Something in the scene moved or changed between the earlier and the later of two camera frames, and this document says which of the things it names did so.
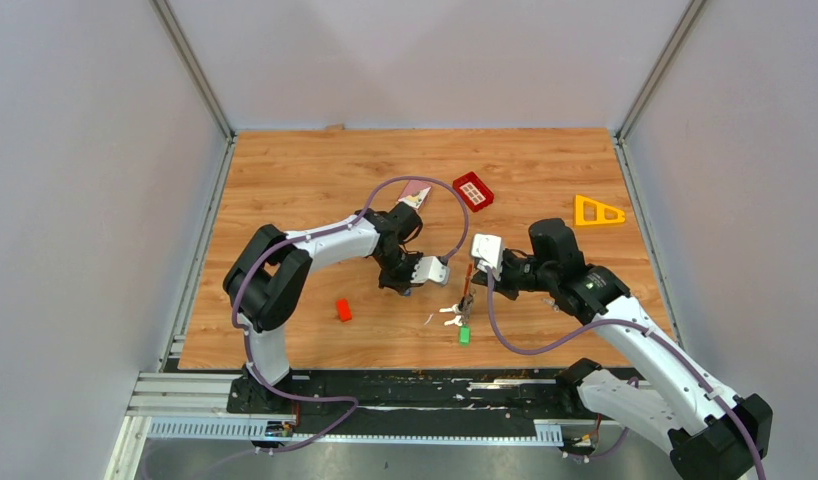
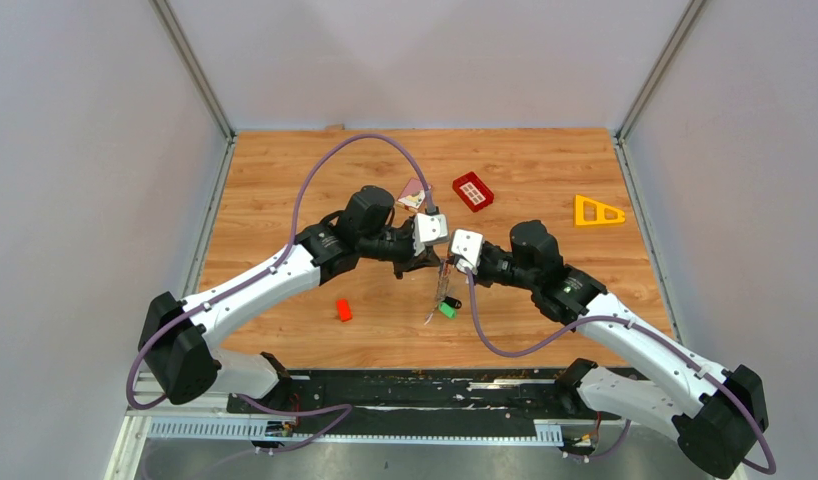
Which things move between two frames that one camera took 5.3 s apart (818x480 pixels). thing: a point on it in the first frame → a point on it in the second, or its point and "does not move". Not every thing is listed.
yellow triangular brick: [590, 212] does not move
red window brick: [473, 191] does not move
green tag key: [464, 335] → [448, 311]
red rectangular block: [343, 310] does not move
